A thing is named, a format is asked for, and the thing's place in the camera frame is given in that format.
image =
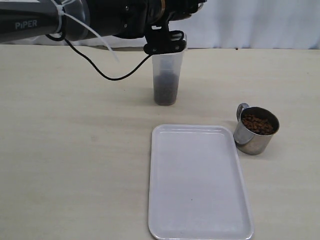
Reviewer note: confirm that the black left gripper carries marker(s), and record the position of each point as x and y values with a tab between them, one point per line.
161	41

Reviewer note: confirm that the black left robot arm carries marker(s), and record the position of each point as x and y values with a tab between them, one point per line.
21	19

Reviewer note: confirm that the translucent plastic tall container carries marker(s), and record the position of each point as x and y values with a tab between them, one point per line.
166	76

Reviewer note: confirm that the white zip tie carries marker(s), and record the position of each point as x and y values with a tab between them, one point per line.
84	19

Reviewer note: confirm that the white curtain backdrop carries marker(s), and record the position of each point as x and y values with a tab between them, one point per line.
266	24

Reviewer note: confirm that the right steel mug with kibble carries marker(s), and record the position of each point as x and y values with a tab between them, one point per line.
255	128

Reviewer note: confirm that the white plastic tray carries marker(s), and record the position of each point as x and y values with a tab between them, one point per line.
196	186

